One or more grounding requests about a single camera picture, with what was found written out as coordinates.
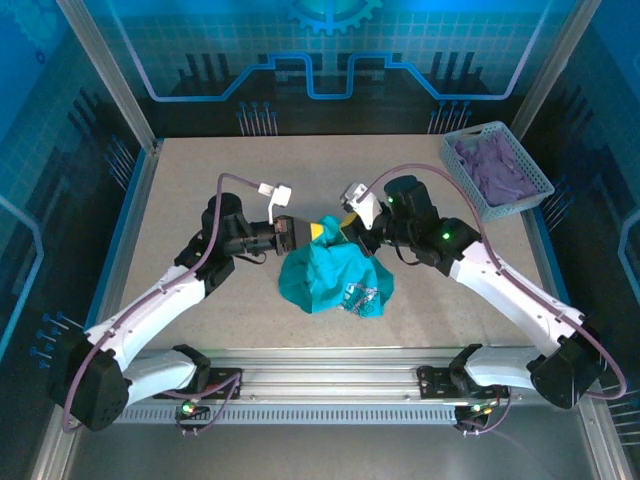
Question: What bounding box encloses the teal t-shirt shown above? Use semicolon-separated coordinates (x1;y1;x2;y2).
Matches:
278;214;396;321

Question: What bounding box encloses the grey perforated plastic basket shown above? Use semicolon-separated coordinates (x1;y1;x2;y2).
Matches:
439;120;556;224

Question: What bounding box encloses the purple cloths pile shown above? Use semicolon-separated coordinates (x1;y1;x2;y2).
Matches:
452;130;541;209

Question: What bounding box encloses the blue printed backdrop panel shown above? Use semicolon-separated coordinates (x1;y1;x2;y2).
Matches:
82;0;581;136

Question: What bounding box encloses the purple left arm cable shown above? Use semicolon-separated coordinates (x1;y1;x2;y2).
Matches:
59;172;264;434

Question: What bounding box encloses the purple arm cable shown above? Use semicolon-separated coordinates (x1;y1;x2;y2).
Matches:
59;172;264;434
363;163;629;400

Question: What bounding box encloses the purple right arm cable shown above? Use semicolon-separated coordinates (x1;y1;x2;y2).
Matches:
363;163;629;400

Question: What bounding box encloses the aluminium mounting rail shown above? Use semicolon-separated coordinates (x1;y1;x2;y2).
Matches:
64;347;601;404

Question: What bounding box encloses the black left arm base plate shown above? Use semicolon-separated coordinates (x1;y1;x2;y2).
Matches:
152;367;244;401

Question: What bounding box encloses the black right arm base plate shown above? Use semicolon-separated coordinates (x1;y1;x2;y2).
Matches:
417;364;516;401

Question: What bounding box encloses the slotted grey cable duct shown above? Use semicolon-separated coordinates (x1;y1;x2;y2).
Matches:
79;405;459;425

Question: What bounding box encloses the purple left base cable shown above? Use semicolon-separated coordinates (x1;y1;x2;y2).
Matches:
174;367;246;436

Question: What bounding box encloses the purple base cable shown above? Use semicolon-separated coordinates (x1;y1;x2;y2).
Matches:
174;367;246;436
457;364;516;436

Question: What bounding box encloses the aluminium frame post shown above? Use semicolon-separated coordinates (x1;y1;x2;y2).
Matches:
54;0;164;151
509;0;604;141

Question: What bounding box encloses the grey metal frame panel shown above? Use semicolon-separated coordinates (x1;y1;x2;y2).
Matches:
29;389;631;480

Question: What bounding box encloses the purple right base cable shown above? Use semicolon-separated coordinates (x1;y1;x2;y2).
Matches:
457;364;516;436

